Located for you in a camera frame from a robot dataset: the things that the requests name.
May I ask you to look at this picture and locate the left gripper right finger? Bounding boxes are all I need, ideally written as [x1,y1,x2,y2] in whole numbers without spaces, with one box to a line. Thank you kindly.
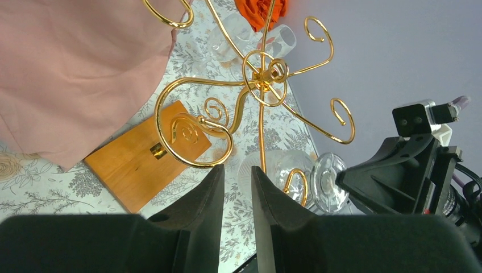
[251,166,481,272]

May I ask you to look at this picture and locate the orange cloth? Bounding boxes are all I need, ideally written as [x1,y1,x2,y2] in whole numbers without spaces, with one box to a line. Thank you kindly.
[234,0,289,32]

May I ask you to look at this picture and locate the gold wire glass rack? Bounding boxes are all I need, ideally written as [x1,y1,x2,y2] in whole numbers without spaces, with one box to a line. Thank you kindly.
[142,0,356,207]

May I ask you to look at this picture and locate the orange wooden rack base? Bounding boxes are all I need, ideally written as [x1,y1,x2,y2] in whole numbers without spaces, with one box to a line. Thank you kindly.
[83,100,213,214]

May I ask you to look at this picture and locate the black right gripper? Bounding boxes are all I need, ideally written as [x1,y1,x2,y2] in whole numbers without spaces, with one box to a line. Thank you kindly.
[336,134,475,226]

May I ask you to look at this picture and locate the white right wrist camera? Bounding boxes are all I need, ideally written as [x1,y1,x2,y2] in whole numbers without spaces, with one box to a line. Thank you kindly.
[392,98,465,146]

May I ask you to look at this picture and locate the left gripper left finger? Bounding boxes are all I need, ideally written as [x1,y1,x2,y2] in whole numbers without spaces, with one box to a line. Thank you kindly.
[1,165,225,272]

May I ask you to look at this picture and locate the wine glass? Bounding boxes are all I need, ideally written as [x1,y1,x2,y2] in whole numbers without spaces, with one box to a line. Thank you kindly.
[237,149,351,215]
[264,24,297,58]
[206,13,253,63]

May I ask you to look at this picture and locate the pink shorts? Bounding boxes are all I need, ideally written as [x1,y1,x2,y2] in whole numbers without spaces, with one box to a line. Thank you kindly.
[1,1,177,169]

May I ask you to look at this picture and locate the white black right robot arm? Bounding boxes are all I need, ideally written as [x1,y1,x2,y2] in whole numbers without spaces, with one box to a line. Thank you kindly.
[336,134,481,257]

